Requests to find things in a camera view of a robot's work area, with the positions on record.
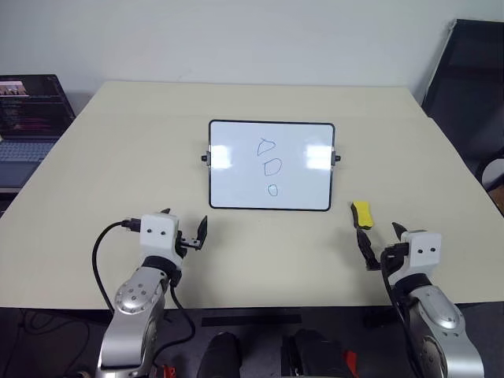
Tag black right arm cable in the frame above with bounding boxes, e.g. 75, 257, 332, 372
379, 250, 424, 378

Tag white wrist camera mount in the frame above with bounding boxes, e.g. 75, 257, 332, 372
139, 213, 186, 265
400, 231, 443, 276

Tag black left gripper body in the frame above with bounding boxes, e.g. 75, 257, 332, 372
172, 229, 200, 261

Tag yellow and black eraser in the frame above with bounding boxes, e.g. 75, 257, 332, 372
348, 200, 376, 231

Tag white round object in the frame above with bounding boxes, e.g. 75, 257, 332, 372
480, 156, 504, 194

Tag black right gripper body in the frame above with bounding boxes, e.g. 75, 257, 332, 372
380, 242, 411, 275

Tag black-framed small whiteboard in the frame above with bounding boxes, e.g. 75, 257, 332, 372
200, 119, 342, 212

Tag thin black floor cables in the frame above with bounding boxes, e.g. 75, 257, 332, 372
17, 309, 92, 358

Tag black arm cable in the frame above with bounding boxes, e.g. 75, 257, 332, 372
379, 250, 424, 378
91, 217, 196, 358

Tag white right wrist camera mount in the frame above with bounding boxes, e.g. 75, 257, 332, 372
400, 231, 443, 276

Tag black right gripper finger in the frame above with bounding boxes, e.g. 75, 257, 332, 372
391, 221, 410, 243
355, 229, 381, 272

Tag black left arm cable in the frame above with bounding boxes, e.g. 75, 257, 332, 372
91, 217, 196, 358

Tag open laptop computer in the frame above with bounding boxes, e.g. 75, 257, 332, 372
0, 73, 76, 191

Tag dark rounded shape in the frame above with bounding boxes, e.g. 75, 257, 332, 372
280, 328, 356, 378
196, 331, 242, 378

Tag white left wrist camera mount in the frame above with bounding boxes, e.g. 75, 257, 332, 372
139, 213, 186, 265

